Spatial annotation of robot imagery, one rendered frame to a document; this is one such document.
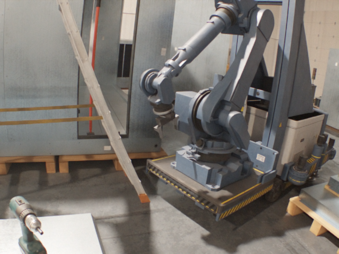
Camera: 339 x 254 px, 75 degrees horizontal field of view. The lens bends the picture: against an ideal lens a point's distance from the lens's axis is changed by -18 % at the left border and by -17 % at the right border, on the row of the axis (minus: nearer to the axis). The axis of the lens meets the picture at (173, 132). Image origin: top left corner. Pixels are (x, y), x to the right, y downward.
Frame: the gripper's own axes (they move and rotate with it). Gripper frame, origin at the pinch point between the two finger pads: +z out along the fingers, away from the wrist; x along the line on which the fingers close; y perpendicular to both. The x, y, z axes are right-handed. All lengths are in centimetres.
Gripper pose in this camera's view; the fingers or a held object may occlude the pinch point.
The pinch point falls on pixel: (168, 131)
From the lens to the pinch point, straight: 183.8
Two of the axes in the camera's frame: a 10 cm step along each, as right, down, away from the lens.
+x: -7.4, 4.7, -4.8
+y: -6.4, -3.0, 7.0
